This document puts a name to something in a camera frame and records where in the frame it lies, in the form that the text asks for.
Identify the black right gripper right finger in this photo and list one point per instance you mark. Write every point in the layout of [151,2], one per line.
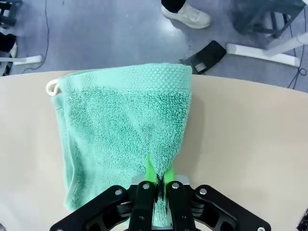
[180,207]

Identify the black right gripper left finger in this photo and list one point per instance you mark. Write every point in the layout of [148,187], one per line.
[142,207]

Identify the green terry towel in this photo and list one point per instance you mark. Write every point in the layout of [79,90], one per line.
[108,115]

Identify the black foot pedal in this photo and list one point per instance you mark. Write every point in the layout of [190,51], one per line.
[211,54]

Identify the white sneaker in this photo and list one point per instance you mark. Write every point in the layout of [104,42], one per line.
[187,16]

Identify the person in black clothes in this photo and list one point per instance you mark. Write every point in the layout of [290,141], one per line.
[172,4]

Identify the dark metal frame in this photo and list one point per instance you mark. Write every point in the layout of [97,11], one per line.
[7,14]

